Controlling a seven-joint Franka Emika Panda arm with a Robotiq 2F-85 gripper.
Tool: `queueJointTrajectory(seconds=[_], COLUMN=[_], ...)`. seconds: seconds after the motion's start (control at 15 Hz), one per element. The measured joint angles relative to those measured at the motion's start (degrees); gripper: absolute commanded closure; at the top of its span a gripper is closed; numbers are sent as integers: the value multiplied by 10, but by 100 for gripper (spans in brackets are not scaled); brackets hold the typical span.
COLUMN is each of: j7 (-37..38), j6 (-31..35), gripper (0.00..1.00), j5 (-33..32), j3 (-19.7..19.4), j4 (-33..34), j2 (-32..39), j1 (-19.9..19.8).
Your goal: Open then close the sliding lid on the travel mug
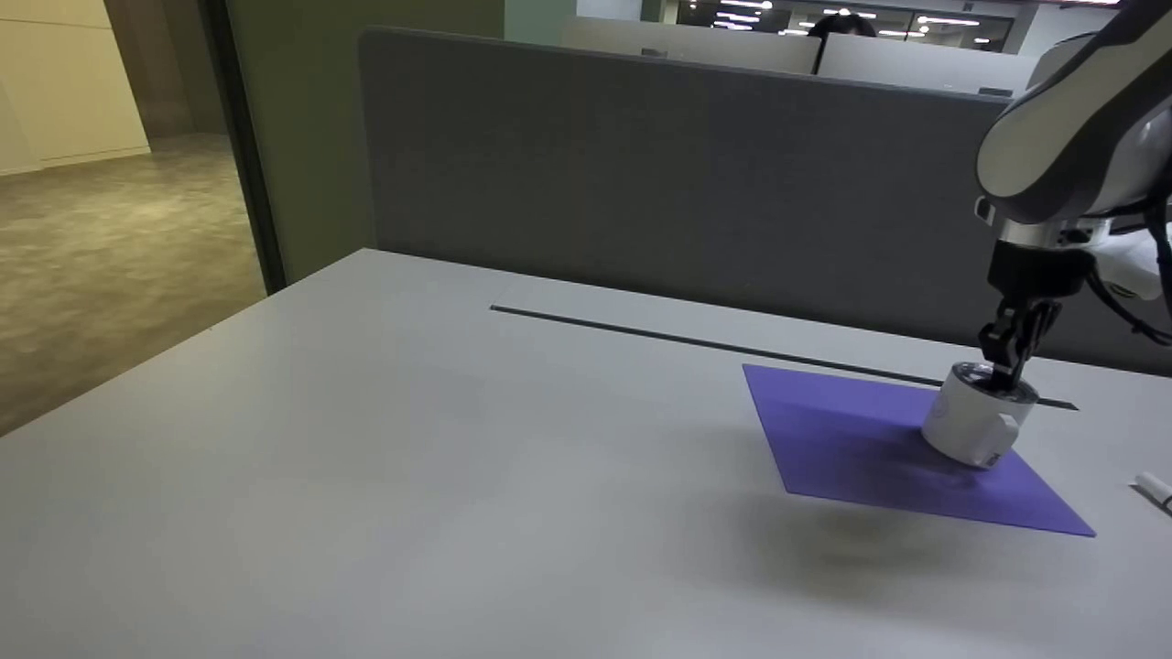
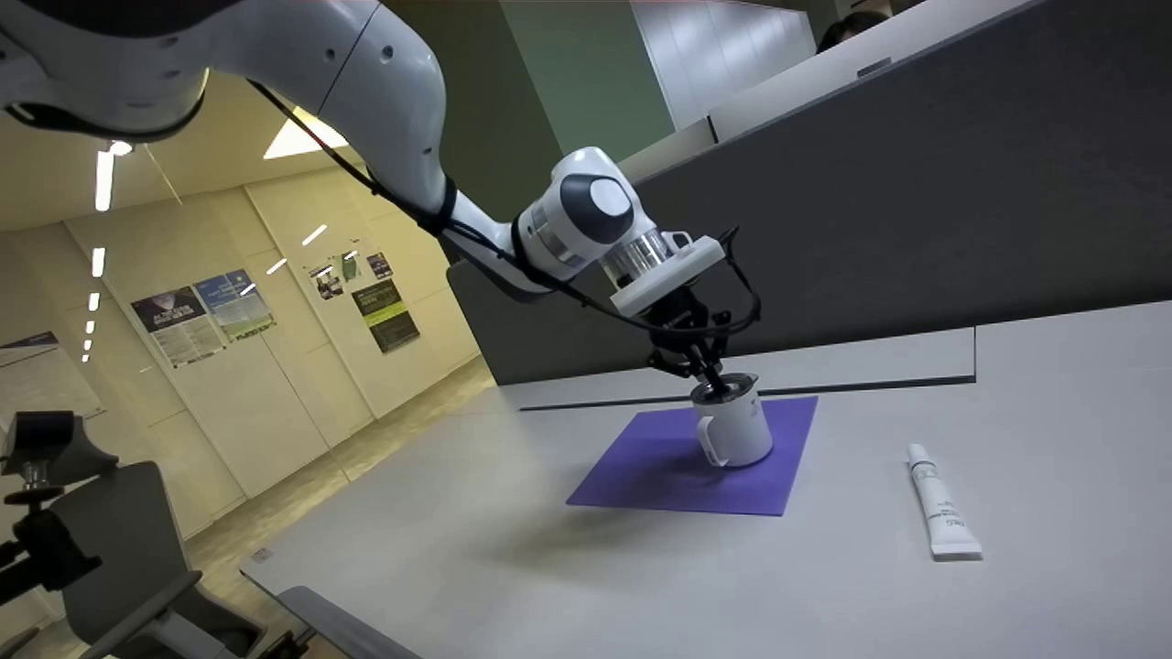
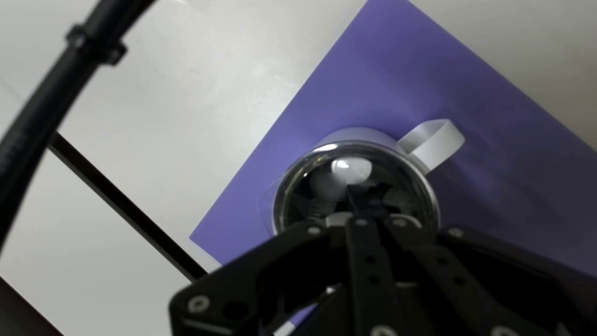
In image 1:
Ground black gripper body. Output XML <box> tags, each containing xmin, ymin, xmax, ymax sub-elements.
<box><xmin>985</xmin><ymin>237</ymin><xmax>1090</xmax><ymax>310</ymax></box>

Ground white travel mug clear lid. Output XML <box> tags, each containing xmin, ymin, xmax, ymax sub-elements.
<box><xmin>921</xmin><ymin>360</ymin><xmax>1039</xmax><ymax>473</ymax></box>

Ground purple square mat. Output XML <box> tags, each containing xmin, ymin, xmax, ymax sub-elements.
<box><xmin>740</xmin><ymin>363</ymin><xmax>1098</xmax><ymax>542</ymax></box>

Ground white marker pen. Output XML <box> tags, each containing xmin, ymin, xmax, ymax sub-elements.
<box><xmin>1129</xmin><ymin>468</ymin><xmax>1172</xmax><ymax>518</ymax></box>

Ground white background desk divider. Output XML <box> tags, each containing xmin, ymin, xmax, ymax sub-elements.
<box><xmin>501</xmin><ymin>10</ymin><xmax>1055</xmax><ymax>102</ymax></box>

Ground grey fabric desk partition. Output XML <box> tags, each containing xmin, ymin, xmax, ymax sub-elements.
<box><xmin>357</xmin><ymin>27</ymin><xmax>1172</xmax><ymax>382</ymax></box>

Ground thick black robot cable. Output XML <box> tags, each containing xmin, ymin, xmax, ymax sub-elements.
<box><xmin>1081</xmin><ymin>194</ymin><xmax>1172</xmax><ymax>353</ymax></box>

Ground dark vertical door frame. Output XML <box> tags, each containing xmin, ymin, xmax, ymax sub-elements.
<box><xmin>197</xmin><ymin>0</ymin><xmax>292</xmax><ymax>296</ymax></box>

